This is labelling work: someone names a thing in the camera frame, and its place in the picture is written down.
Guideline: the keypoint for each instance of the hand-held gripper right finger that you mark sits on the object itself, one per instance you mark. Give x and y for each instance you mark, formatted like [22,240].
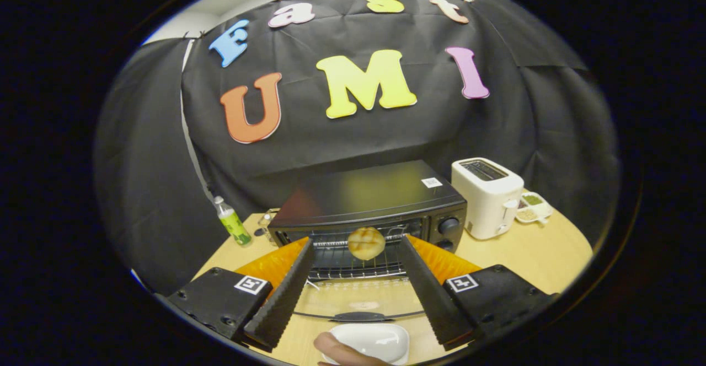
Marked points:
[430,291]

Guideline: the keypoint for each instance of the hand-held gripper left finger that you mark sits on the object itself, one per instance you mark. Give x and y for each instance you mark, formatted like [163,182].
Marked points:
[287,294]

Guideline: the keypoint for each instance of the white square plate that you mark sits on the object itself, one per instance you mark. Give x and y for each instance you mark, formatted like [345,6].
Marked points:
[378,338]

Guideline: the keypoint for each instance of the golden scored bread bun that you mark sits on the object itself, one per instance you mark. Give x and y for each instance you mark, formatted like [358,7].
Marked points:
[366,243]

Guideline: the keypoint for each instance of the black toaster oven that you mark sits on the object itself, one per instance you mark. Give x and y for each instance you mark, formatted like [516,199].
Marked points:
[375,189]

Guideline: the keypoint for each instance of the white pop-up toaster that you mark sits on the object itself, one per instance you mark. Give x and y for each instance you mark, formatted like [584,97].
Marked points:
[488,200]

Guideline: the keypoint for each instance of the clear glass holder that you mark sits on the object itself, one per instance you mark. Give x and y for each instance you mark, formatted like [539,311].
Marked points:
[267,220]

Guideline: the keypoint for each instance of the green label plastic bottle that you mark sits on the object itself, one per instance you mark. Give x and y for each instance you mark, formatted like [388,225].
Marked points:
[234,227]

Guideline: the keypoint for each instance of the white divided condiment dish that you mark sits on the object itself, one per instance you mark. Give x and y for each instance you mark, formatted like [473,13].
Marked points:
[532,209]

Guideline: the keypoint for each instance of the black backdrop cloth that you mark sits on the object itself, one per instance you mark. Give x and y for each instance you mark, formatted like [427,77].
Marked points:
[358,140]

